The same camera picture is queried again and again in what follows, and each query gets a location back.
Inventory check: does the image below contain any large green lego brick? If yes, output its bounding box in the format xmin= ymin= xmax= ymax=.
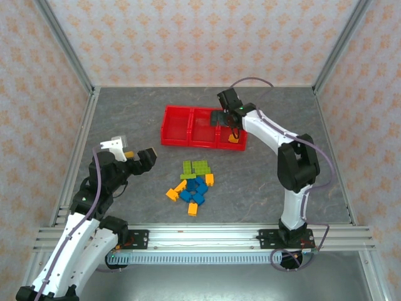
xmin=191 ymin=160 xmax=212 ymax=176

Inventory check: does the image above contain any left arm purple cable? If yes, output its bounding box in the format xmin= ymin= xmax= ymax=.
xmin=33 ymin=147 xmax=106 ymax=301

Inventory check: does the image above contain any left arm white wrist camera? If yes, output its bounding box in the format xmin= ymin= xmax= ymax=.
xmin=100 ymin=134 xmax=129 ymax=162

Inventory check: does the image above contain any aluminium table side rail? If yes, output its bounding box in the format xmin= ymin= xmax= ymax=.
xmin=313 ymin=87 xmax=358 ymax=226
xmin=48 ymin=87 xmax=101 ymax=226

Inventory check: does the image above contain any slotted grey cable duct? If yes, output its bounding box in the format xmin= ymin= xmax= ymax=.
xmin=106 ymin=250 xmax=317 ymax=266

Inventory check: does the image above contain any aluminium corner post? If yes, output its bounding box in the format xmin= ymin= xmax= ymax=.
xmin=31 ymin=0 xmax=96 ymax=97
xmin=312 ymin=0 xmax=375 ymax=95

